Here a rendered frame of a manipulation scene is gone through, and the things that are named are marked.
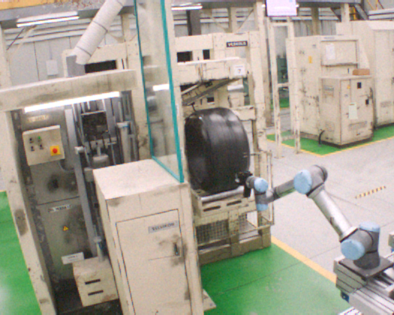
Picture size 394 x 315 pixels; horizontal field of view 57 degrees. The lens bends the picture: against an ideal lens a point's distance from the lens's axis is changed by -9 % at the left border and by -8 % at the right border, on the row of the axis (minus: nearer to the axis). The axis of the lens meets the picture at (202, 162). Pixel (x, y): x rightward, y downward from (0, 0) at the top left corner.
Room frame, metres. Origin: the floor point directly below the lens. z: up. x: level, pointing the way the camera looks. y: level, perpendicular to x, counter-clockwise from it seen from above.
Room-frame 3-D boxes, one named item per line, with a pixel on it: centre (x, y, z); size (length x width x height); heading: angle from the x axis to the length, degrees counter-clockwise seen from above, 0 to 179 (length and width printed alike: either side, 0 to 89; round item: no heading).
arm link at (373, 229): (1.73, -0.83, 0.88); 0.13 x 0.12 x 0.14; 129
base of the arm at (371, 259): (1.74, -0.83, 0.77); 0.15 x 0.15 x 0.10
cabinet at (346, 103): (6.85, -2.75, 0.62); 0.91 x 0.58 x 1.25; 113
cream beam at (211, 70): (2.98, -0.08, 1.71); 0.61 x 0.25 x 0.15; 110
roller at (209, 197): (2.53, -0.11, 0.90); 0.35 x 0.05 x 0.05; 110
